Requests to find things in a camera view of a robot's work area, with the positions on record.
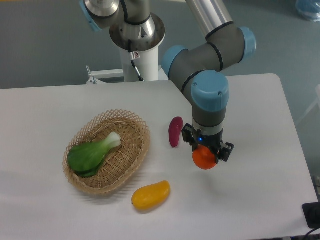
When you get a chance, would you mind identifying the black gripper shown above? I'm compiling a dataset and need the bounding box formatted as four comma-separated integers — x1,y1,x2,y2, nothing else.
181,123,235,164

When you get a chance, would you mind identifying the orange fruit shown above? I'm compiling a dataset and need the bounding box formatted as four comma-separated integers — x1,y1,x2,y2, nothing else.
192,145,217,170

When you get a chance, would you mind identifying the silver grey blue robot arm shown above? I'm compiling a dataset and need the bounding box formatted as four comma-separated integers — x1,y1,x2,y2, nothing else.
79,0,257,164

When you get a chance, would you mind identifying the purple sweet potato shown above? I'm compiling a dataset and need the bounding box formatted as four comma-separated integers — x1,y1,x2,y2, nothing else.
168,116,184,148

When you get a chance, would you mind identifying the yellow mango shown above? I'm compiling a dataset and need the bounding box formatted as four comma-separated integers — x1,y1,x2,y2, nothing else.
131,180,171,211

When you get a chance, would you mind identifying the woven wicker basket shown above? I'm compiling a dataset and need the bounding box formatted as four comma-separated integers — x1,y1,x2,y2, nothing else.
62,108,152,196

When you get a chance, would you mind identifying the green bok choy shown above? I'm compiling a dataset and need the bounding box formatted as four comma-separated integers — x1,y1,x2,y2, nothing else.
67,132,121,178

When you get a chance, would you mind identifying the black device at table edge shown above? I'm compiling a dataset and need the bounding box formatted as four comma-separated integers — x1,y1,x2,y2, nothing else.
302,202,320,229

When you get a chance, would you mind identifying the blue plastic bag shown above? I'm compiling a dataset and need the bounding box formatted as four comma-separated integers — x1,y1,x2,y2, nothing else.
295,0,320,22

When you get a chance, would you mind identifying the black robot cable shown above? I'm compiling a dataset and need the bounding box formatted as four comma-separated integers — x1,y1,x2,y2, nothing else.
127,39,146,82

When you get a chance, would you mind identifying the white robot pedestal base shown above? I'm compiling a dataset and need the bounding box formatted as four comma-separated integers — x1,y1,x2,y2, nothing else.
85,12,171,85

